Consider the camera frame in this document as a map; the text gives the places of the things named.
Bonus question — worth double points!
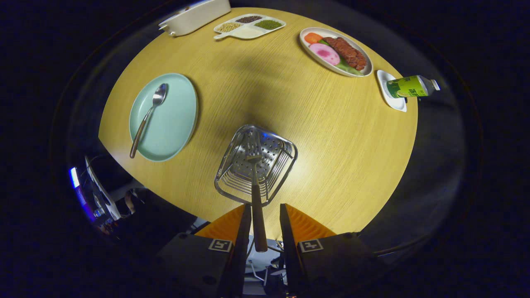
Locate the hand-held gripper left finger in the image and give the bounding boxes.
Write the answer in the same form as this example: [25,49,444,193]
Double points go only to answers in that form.
[155,203,252,298]

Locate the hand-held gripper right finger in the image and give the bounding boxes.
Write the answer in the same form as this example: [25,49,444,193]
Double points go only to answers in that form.
[279,203,388,298]

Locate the wooden handled metal fork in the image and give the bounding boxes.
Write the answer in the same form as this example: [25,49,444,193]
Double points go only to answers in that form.
[244,141,268,253]

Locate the wooden handled metal spoon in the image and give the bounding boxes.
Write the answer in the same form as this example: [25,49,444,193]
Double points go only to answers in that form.
[130,83,168,159]

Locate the pale green plate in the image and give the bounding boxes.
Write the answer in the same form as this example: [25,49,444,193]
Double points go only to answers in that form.
[129,73,198,162]

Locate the small white dish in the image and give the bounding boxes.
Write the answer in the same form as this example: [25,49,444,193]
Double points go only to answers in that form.
[377,70,407,112]

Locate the green lettuce leaf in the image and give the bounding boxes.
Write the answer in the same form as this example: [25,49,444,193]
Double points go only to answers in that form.
[318,39,365,76]

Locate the white oval food plate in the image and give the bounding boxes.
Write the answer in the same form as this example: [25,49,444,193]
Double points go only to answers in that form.
[299,27,373,77]

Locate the pink round food slice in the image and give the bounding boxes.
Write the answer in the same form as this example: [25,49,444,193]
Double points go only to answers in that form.
[309,43,340,66]

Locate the green labelled bottle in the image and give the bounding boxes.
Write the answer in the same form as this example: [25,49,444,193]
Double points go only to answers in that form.
[387,75,440,99]

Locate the brown grilled meat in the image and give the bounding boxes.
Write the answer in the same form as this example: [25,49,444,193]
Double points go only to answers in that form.
[322,37,367,71]

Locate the white divided bean tray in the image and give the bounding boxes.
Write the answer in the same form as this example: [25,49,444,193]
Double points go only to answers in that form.
[214,14,286,41]

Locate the white toaster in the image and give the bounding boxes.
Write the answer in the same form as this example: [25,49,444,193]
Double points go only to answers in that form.
[159,0,231,37]

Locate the metal wire basket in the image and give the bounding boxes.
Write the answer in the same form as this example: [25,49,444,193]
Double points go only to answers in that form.
[214,125,298,207]

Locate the white metal frame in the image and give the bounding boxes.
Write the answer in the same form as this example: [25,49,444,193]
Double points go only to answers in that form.
[85,156,121,221]

